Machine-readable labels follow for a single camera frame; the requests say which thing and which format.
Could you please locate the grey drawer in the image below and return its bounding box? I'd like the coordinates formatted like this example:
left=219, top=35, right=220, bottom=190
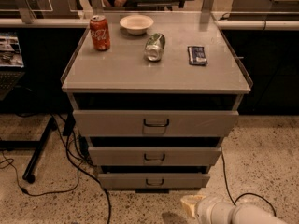
left=89, top=147, right=221, bottom=166
left=73, top=110, right=238, bottom=137
left=98, top=173, right=210, bottom=189

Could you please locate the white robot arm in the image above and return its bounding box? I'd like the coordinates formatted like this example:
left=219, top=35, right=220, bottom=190
left=180, top=195, right=287, bottom=224

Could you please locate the grey drawer cabinet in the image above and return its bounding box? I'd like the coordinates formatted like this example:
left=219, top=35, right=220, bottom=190
left=60, top=10, right=254, bottom=194

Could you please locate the blue snack packet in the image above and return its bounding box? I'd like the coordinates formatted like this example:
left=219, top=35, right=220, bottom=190
left=187, top=46, right=207, bottom=66

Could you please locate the black stand leg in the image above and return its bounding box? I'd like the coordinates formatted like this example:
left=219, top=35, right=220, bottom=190
left=0, top=118, right=57, bottom=184

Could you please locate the white bowl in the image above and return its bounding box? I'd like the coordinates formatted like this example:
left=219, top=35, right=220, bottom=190
left=120, top=14, right=154, bottom=35

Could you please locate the red cola can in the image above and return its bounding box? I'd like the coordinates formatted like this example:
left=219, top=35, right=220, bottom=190
left=90, top=15, right=110, bottom=51

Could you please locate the laptop computer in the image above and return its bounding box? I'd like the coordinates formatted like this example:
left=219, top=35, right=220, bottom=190
left=0, top=32, right=25, bottom=101

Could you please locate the black floor cable right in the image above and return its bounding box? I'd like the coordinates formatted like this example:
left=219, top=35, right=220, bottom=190
left=220, top=147, right=278, bottom=217

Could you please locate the black floor cables left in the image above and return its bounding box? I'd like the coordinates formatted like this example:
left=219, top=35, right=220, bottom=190
left=0, top=112, right=112, bottom=224

